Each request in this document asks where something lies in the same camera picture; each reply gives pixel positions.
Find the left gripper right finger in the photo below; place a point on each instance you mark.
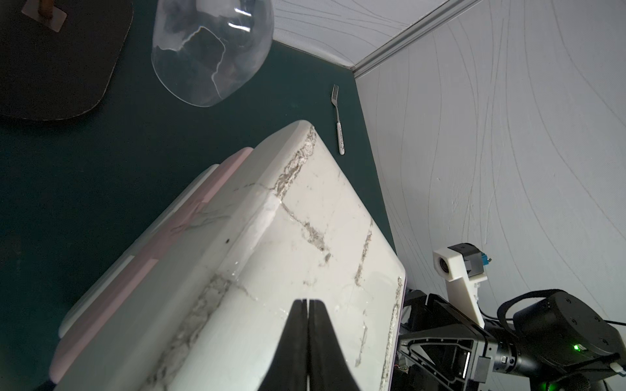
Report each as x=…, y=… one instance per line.
x=327, y=367

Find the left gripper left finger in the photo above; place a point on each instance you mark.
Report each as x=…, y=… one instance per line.
x=288, y=369

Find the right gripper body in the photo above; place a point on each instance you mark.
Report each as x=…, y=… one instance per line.
x=439, y=348

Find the white drawer cabinet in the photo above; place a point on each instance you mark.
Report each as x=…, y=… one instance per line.
x=200, y=300

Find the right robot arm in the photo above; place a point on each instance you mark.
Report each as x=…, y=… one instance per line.
x=549, y=337

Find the metal fork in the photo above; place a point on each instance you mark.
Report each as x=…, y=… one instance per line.
x=340, y=138

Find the green table mat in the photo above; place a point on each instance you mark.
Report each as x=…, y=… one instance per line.
x=76, y=194

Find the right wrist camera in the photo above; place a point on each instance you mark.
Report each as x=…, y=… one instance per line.
x=462, y=266

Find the brown wire mug tree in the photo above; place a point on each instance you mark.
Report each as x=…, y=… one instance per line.
x=58, y=57

